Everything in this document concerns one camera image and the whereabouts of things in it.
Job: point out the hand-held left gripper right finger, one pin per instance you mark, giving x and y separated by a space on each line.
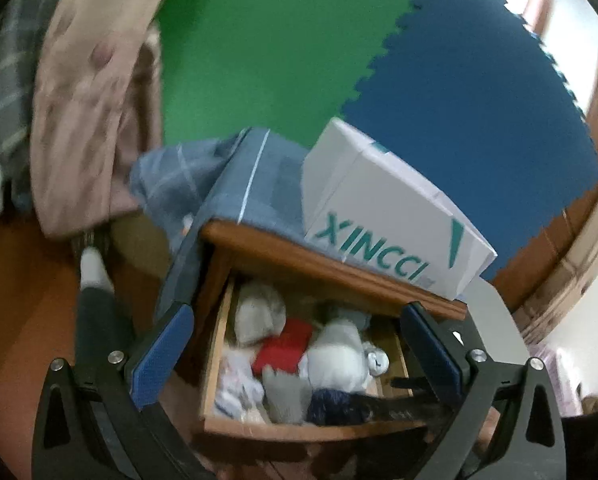
429 355

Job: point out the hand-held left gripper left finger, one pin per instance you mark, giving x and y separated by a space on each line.
161 355

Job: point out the red sock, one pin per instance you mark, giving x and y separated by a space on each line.
284 347

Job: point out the white cardboard box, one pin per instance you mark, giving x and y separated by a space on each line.
379 200

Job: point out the pale grey rolled underwear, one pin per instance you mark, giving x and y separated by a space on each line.
259 312

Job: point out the small white printed garment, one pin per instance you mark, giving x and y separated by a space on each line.
377 360

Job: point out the white patterned cloth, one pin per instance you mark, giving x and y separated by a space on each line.
236 385

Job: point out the white bundled garment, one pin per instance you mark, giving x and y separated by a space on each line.
336 360

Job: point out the navy patterned garment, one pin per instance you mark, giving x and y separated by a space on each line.
329 405

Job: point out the grey sock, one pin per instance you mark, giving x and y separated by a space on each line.
284 395

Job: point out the wooden nightstand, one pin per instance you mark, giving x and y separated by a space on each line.
289 255

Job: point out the blue checked cloth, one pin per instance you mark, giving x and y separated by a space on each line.
259 185

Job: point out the blue foam mat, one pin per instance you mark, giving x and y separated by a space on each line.
479 110

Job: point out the beige floral curtain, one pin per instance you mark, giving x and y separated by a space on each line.
79 110

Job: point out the green foam mat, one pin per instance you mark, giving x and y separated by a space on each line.
279 50

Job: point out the grey plaid cloth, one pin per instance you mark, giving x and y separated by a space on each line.
9 60

